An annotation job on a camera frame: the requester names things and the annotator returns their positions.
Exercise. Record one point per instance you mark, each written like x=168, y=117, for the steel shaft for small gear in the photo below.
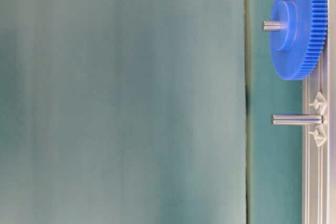
x=296, y=119

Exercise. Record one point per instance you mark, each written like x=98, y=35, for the steel shaft under large gear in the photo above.
x=270, y=25

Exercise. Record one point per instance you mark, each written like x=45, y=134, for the large blue plastic gear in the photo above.
x=296, y=48

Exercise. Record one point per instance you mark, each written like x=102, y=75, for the aluminium extrusion rail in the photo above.
x=318, y=181

